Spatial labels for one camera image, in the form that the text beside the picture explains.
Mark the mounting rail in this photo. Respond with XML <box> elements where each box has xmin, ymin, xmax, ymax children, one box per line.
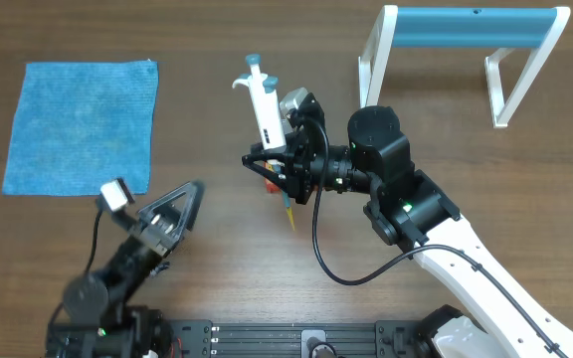
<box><xmin>45</xmin><ymin>318</ymin><xmax>467</xmax><ymax>358</ymax></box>

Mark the black cable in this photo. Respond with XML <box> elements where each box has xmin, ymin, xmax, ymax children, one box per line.
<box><xmin>83</xmin><ymin>207</ymin><xmax>104</xmax><ymax>275</ymax></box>
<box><xmin>302</xmin><ymin>115</ymin><xmax>473</xmax><ymax>287</ymax></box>

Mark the white and blue stand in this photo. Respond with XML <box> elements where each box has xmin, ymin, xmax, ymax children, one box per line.
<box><xmin>357</xmin><ymin>4</ymin><xmax>572</xmax><ymax>130</ymax></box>

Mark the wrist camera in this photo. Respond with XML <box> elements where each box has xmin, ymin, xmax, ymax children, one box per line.
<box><xmin>98</xmin><ymin>177</ymin><xmax>137</xmax><ymax>214</ymax></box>
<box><xmin>279</xmin><ymin>87</ymin><xmax>313</xmax><ymax>118</ymax></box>

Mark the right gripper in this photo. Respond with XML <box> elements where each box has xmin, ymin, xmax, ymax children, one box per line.
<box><xmin>241</xmin><ymin>92</ymin><xmax>331</xmax><ymax>206</ymax></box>

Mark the blue cloth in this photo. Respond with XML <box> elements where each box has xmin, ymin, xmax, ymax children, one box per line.
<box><xmin>1</xmin><ymin>60</ymin><xmax>160</xmax><ymax>198</ymax></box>

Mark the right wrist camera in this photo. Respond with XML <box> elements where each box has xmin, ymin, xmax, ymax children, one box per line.
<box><xmin>279</xmin><ymin>87</ymin><xmax>313</xmax><ymax>118</ymax></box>

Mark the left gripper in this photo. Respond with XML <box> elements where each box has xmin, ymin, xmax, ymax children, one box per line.
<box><xmin>116</xmin><ymin>180</ymin><xmax>206</xmax><ymax>257</ymax></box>

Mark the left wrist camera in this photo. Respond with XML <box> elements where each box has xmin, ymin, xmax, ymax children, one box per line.
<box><xmin>98</xmin><ymin>177</ymin><xmax>137</xmax><ymax>214</ymax></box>

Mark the white pipette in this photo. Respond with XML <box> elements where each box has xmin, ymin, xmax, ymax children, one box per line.
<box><xmin>231</xmin><ymin>53</ymin><xmax>298</xmax><ymax>234</ymax></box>

